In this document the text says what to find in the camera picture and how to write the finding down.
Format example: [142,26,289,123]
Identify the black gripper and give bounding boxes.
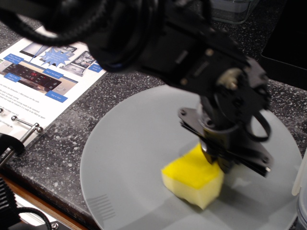
[178,57,273,176]

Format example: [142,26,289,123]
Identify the yellow foam sponge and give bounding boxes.
[161,143,224,210]

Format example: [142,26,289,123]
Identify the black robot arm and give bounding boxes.
[0,0,273,176]

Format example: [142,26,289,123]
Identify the grey round plate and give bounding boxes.
[80,86,302,230]

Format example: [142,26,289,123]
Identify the translucent plastic container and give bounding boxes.
[292,151,307,230]

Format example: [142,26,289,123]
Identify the black tray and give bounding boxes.
[260,0,307,90]

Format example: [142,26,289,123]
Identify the laminated dishwasher instruction sheet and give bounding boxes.
[0,38,105,139]

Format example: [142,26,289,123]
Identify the metal screw clamp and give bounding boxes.
[0,115,44,168]

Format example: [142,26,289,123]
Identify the black braided cable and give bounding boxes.
[0,178,52,230]

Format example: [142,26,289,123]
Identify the aluminium rail profile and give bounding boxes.
[0,191,61,230]

